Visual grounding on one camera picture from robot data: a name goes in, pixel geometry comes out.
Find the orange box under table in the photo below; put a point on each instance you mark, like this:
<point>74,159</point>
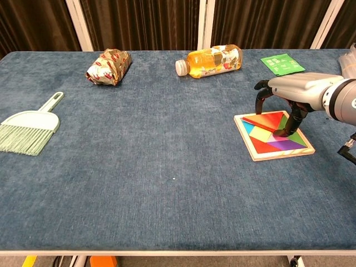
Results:
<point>103,262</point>

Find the white partition post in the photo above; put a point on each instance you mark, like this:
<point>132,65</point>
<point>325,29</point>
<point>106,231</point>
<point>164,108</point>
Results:
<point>79,25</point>
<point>205,25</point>
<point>326,25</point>

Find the yellow square tangram piece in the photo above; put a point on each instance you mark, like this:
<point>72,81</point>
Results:
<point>260,135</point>

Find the wooden tangram puzzle tray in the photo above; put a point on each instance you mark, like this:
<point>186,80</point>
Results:
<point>283,154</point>

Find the red medium triangle piece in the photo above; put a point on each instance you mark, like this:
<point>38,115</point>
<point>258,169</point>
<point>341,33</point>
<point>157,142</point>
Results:
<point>262,147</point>

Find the plastic bottle of amber drink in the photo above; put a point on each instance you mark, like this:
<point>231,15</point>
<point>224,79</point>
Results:
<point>211,62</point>

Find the pale pink small triangle piece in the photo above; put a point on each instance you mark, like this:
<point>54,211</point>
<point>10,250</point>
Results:
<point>273,140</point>

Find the mint green hand brush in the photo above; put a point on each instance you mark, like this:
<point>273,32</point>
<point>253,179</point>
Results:
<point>33,122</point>

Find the black table caster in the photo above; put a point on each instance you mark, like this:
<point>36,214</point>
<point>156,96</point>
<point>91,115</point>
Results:
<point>293,262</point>

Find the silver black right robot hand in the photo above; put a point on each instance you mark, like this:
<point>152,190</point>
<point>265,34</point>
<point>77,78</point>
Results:
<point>300,87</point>

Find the purple parallelogram tangram piece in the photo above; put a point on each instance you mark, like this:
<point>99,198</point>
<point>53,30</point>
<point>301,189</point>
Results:
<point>289,145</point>

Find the stack of clear plastic bags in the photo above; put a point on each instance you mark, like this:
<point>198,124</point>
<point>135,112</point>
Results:
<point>350,64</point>

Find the blue velvet tablecloth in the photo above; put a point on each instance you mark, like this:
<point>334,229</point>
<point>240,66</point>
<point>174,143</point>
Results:
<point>167,139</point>

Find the dark brown curtain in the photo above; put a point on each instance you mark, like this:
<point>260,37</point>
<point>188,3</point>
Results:
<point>33,25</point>
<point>343,30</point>
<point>267,23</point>
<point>142,25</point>

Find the green large triangle piece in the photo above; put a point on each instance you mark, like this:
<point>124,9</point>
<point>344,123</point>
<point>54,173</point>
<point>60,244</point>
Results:
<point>299,139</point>

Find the crumpled gold red snack bag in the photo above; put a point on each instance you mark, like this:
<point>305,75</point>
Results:
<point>109,66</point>

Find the cyan small triangle piece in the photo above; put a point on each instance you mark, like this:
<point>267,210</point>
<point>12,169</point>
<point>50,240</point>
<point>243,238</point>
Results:
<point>247,129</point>

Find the green printed sachet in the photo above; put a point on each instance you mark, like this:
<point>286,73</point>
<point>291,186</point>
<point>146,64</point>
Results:
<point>282,64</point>

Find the red orange triangle piece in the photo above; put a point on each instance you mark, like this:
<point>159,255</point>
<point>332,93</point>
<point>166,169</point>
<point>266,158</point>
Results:
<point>264,120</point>

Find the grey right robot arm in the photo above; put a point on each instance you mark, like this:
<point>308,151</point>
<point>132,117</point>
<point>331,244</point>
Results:
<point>345,100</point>

